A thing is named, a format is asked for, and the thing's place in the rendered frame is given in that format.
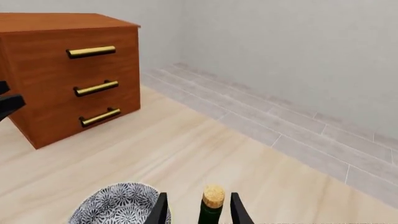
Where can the blue white patterned bowl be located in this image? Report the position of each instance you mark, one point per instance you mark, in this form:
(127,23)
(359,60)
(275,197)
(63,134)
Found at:
(118,203)

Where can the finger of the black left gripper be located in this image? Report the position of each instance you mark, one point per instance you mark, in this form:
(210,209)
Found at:
(9,105)
(3,86)

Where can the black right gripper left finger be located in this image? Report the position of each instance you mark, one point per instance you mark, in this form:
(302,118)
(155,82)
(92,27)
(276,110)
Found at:
(160,210)

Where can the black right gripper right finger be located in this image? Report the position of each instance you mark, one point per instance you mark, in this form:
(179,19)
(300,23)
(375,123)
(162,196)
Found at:
(239,210)

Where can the wooden cabinet with drawers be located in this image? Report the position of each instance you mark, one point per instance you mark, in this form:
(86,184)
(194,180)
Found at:
(37,25)

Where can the green wine bottle with cork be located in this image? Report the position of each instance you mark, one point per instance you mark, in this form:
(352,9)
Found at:
(211,210)

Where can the wooden drawer front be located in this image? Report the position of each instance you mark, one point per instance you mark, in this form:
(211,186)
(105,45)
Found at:
(37,58)
(56,130)
(46,98)

